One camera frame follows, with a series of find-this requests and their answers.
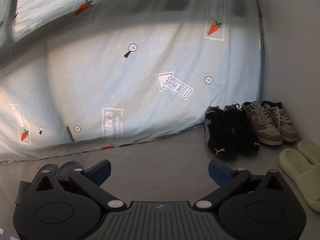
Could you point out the tan white sneaker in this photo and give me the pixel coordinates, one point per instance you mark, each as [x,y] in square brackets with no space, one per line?
[262,123]
[281,120]

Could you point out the green slide sandal near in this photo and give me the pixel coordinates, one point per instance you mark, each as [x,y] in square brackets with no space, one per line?
[310,151]

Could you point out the white printed bed sheet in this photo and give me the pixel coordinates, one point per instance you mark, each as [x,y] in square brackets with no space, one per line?
[83,75]

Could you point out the green slide sandal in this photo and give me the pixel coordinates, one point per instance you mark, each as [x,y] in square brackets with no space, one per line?
[310,151]
[304,174]

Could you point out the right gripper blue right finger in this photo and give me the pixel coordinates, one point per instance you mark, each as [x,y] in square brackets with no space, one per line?
[228,181]

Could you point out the green slide sandal far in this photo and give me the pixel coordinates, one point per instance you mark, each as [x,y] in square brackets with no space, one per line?
[304,174]

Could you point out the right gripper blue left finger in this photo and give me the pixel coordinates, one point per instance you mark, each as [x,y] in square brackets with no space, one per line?
[91,179]

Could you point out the black puma sneaker far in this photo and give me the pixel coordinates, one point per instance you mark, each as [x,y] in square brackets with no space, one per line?
[218,134]

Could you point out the black puma sneaker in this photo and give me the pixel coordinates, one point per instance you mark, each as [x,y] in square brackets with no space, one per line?
[246,140]
[218,134]

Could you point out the black puma sneaker near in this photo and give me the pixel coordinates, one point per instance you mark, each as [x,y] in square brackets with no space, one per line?
[246,140]

